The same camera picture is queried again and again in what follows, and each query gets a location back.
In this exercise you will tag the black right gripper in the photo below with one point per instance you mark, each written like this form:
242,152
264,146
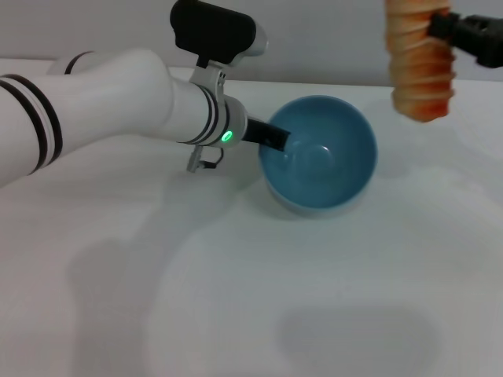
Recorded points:
485,39

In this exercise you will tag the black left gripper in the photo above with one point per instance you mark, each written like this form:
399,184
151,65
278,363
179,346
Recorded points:
255,131

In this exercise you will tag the blue bowl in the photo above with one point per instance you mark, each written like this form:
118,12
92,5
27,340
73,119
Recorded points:
318,165

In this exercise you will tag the orange ridged bread loaf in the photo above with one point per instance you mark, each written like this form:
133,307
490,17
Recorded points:
416,78

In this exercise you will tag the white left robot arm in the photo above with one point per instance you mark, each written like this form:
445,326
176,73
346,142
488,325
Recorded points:
110,110

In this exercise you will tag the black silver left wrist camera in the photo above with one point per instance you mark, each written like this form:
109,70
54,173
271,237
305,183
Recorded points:
216,31

